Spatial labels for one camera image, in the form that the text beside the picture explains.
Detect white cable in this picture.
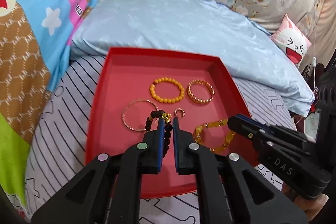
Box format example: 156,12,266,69
302,0,320,94

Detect colourful cartoon monkey blanket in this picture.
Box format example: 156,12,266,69
0,0,109,214

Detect light blue pillow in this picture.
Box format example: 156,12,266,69
70,0,315,118

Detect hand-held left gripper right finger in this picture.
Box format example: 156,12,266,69
172,118,307,224

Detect yellow cat-eye bead bracelet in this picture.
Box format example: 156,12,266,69
193,118,236,153

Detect pink cartoon face cushion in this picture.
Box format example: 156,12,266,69
270,13,312,65

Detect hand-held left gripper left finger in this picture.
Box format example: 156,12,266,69
31,116,166,224

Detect grey striped bedsheet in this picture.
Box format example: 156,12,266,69
25,55,298,224

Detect pale pink cloth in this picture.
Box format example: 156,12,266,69
298,0,336,73

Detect red cardboard box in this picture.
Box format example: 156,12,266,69
85,47,254,199

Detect thin gold bangle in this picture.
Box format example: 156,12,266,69
121,99,160,132

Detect person's right hand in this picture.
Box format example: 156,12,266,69
284,184,329,223

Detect gold chain bangle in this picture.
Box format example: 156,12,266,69
186,79,214,105

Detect black bead bracelet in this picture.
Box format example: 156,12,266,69
145,109,174,152

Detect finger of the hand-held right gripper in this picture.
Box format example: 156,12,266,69
227,116,312,157
236,113,308,145

